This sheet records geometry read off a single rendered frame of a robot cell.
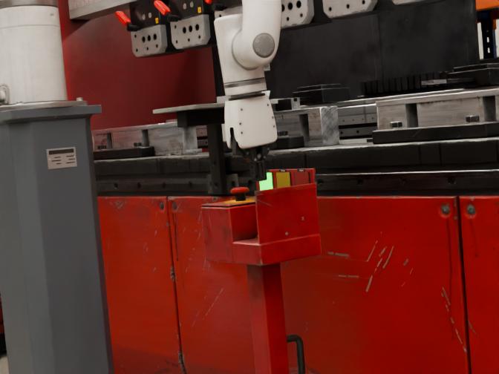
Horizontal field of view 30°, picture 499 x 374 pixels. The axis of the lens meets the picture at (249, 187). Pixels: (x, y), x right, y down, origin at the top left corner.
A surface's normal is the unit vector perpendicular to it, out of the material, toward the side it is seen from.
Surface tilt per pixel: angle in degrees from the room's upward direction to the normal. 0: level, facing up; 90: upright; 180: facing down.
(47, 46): 90
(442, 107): 90
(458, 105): 90
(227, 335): 90
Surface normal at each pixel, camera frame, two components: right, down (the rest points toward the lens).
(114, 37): 0.65, -0.01
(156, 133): -0.75, 0.11
